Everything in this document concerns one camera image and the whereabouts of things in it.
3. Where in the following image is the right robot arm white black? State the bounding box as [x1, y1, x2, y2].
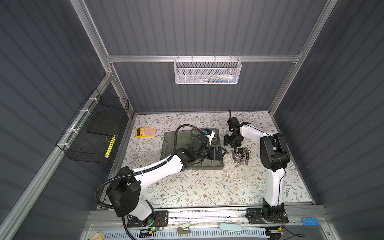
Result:
[224, 117, 291, 223]

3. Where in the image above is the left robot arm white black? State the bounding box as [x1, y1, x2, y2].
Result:
[106, 134, 227, 222]

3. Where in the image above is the pile of screws and nuts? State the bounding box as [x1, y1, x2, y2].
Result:
[231, 148, 252, 167]

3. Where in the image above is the clear green compartment organizer box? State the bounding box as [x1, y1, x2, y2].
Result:
[161, 129, 227, 171]

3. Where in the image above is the floral patterned table mat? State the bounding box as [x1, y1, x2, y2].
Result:
[109, 111, 313, 210]

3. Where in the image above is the yellow calculator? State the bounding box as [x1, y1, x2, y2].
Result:
[135, 127, 157, 138]

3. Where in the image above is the light blue oval object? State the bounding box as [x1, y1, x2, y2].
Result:
[219, 223, 242, 232]

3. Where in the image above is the beige tape dispenser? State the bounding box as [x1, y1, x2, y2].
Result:
[177, 223, 191, 235]

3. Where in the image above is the blue lego brick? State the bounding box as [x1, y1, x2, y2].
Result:
[302, 218, 320, 227]

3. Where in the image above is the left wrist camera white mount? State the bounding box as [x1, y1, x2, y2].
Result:
[204, 129, 218, 146]

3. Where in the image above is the white wire mesh basket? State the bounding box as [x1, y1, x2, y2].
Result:
[173, 58, 242, 85]

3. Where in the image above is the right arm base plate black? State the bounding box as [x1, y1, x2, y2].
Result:
[245, 205, 289, 224]

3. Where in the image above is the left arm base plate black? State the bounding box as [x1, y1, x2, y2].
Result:
[127, 211, 169, 228]

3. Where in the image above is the black wire mesh basket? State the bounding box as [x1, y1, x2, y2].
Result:
[57, 90, 130, 164]

